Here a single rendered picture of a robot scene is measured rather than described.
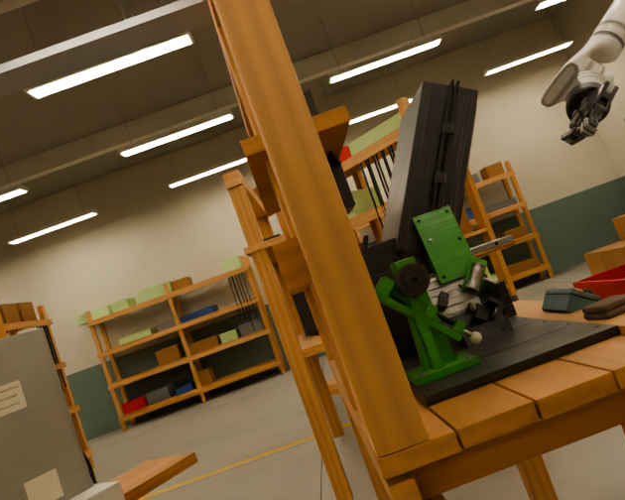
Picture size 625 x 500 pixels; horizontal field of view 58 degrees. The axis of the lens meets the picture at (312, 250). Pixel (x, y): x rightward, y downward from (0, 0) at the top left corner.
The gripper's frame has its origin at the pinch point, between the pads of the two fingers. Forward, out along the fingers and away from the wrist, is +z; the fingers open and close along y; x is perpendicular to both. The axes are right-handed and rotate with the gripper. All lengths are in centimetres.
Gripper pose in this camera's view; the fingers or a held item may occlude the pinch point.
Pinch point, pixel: (588, 127)
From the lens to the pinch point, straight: 107.3
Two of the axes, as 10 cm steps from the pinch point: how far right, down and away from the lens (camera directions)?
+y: -3.7, 6.9, 6.2
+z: -3.7, 5.0, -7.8
